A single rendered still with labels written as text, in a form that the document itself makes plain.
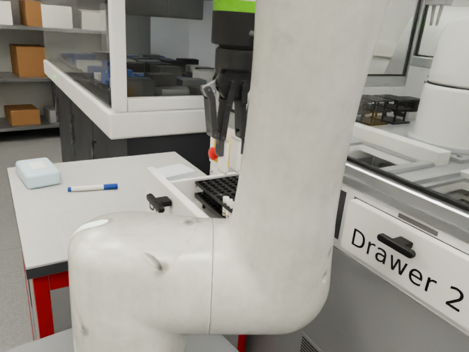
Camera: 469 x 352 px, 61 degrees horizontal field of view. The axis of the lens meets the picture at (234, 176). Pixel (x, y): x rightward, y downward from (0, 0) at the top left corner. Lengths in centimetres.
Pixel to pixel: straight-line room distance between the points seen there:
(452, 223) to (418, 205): 6
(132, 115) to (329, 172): 129
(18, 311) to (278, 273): 176
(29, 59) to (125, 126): 297
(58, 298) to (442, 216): 78
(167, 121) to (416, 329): 117
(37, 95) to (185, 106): 346
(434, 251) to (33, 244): 80
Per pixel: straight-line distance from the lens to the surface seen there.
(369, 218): 82
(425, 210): 77
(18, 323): 202
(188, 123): 168
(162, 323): 44
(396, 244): 75
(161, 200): 80
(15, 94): 495
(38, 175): 128
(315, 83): 32
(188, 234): 43
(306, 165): 34
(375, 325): 92
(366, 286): 90
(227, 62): 72
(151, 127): 163
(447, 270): 75
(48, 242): 99
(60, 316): 102
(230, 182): 93
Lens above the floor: 124
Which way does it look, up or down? 21 degrees down
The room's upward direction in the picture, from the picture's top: 4 degrees clockwise
